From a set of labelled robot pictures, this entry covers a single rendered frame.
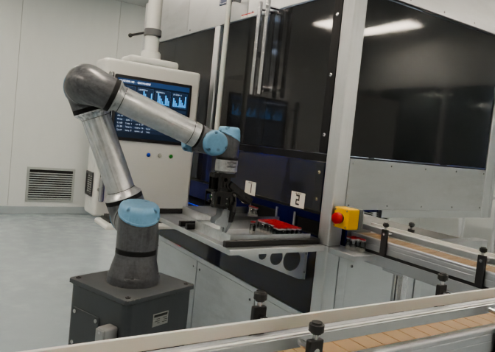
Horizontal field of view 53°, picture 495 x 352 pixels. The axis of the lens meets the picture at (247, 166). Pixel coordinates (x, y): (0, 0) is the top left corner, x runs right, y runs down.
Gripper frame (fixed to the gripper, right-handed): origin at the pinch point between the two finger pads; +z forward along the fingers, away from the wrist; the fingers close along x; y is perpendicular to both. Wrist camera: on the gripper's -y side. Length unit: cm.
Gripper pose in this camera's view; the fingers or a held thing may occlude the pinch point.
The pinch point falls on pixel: (225, 230)
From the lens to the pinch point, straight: 171.5
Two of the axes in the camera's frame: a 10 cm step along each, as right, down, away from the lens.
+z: -1.0, 9.9, 0.6
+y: -8.4, -0.5, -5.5
